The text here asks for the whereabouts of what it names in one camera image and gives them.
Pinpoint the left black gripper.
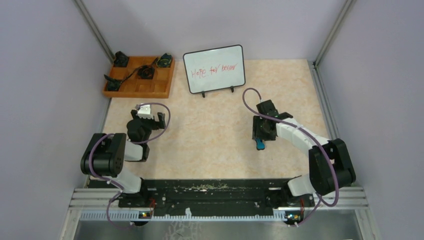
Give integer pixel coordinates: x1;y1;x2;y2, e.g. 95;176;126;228
131;109;166;144

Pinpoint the blue whiteboard eraser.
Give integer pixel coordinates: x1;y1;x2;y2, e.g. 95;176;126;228
255;138;266;151

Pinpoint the white whiteboard with black frame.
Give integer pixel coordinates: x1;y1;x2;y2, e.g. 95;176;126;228
183;44;246;94

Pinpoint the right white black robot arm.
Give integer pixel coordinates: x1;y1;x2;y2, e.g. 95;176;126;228
252;113;356;206

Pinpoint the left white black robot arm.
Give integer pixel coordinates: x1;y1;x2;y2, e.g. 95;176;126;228
80;106;167;207

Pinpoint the orange wooden compartment tray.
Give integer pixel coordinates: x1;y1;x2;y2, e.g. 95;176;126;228
102;56;175;99

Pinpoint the rolled dark tie centre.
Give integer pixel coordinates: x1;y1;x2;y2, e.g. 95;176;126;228
137;65;155;80

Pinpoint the rolled dark tie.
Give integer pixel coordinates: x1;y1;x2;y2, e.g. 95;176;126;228
137;65;155;80
113;51;130;68
103;74;122;92

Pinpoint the rolled dark tie front left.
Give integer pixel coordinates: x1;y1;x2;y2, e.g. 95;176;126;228
103;74;122;92

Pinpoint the rolled floral tie back right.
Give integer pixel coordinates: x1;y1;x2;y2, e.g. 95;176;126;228
156;53;173;68

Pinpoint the rolled dark tie back left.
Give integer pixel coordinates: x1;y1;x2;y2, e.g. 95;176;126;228
113;51;130;68

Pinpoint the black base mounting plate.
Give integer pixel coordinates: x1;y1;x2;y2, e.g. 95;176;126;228
88;178;316;218

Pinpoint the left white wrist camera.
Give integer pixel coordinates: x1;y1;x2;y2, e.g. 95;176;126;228
135;103;155;120

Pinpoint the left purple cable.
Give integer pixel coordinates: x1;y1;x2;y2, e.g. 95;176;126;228
88;102;171;231

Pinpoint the purple cable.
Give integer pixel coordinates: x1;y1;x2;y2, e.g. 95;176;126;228
242;87;341;228
88;102;171;231

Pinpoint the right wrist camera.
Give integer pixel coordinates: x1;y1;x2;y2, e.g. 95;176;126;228
256;99;279;117

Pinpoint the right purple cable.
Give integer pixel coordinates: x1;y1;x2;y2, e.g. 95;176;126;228
242;87;341;228

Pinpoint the aluminium frame rail front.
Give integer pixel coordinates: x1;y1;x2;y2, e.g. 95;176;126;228
69;187;369;210

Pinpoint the white slotted cable duct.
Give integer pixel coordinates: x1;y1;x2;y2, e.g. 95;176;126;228
80;210;288;222

